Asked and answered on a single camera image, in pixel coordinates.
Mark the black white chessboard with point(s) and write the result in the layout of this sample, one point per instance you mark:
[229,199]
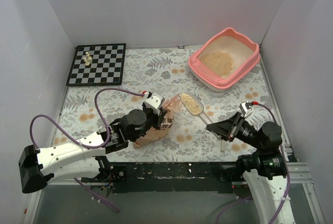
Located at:
[106,68]

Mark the clear plastic scoop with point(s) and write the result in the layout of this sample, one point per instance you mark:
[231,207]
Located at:
[195,107]

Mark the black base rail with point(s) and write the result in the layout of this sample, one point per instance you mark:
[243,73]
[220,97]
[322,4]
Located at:
[221,177]

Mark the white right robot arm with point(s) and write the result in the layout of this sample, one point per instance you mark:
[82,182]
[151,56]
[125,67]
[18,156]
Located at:
[265,170]

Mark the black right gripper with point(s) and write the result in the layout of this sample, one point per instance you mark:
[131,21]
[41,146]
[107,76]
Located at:
[234,126]

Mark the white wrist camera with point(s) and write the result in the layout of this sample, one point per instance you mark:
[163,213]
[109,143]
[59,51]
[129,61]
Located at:
[153,101]
[246,108]

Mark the beige bag clip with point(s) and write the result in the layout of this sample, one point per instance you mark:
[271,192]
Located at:
[223,146]

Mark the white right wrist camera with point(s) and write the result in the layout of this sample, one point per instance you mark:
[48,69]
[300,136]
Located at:
[246,108]

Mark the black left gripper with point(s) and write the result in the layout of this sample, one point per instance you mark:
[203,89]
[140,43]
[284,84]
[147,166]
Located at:
[158,119]

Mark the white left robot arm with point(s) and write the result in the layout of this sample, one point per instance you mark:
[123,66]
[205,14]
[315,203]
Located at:
[85,157]

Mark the pink litter box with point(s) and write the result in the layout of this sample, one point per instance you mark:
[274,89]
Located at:
[224,59]

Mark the floral table mat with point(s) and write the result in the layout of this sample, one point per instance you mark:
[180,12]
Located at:
[166,72]

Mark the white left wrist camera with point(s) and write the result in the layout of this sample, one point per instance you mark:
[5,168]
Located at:
[153,101]

